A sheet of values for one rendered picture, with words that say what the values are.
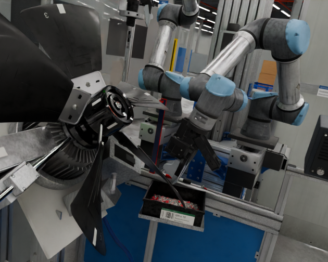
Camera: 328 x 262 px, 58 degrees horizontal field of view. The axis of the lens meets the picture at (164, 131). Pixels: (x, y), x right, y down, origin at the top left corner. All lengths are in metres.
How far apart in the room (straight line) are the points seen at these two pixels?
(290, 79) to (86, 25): 0.81
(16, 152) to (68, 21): 0.41
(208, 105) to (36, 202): 0.53
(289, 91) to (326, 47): 1.25
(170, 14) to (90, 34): 0.96
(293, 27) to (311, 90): 1.43
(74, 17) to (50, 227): 0.59
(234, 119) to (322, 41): 1.10
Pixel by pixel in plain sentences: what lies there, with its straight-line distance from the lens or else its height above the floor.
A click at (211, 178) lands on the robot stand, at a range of 1.63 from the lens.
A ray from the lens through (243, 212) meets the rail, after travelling 1.24.
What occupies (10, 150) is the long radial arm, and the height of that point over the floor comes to 1.12.
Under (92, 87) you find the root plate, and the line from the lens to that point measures 0.85.
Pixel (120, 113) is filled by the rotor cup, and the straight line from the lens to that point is 0.78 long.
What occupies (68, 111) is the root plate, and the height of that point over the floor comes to 1.20.
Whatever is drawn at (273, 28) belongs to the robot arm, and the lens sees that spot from 1.20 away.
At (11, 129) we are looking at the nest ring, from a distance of 0.89.
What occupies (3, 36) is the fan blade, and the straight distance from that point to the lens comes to 0.67.
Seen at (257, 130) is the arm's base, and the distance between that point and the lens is 1.52.
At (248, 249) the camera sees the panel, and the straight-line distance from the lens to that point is 1.33.
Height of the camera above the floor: 1.38
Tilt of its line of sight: 15 degrees down
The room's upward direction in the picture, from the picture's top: 10 degrees clockwise
